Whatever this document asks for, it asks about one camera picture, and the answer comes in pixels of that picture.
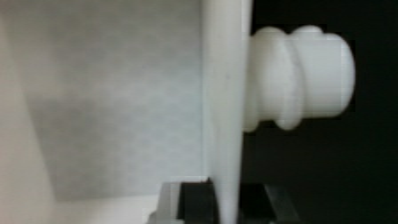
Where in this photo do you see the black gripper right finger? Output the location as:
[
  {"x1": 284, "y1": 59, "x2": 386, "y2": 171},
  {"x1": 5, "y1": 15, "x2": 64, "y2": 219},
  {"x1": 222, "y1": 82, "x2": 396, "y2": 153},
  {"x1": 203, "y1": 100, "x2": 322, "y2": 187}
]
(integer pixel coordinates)
[{"x1": 240, "y1": 183, "x2": 302, "y2": 224}]

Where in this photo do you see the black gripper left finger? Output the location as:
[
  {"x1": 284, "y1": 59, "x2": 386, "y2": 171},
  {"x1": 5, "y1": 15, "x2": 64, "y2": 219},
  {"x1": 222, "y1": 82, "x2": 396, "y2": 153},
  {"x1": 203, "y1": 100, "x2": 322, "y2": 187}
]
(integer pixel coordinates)
[{"x1": 155, "y1": 181, "x2": 219, "y2": 224}]

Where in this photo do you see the white cabinet door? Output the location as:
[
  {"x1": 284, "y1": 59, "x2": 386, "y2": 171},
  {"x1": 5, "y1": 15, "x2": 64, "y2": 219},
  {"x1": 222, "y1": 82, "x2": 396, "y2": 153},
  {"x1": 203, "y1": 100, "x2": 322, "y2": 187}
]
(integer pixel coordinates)
[{"x1": 0, "y1": 0, "x2": 355, "y2": 224}]

